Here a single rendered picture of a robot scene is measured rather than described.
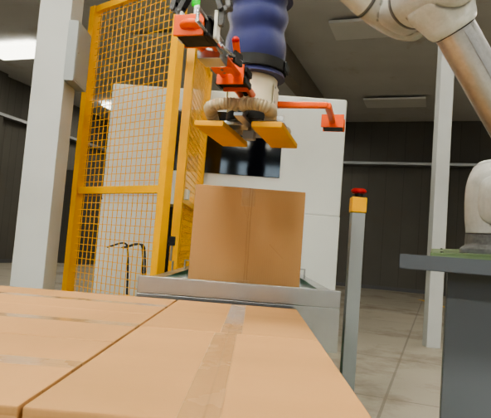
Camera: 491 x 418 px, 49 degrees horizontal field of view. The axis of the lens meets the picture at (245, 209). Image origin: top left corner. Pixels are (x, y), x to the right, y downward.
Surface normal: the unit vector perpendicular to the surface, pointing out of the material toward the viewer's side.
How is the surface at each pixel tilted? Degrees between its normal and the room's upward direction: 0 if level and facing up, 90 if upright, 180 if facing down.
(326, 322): 90
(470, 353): 90
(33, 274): 90
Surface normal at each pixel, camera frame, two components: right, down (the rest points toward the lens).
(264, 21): 0.30, 0.26
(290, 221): -0.01, -0.07
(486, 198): -0.93, -0.07
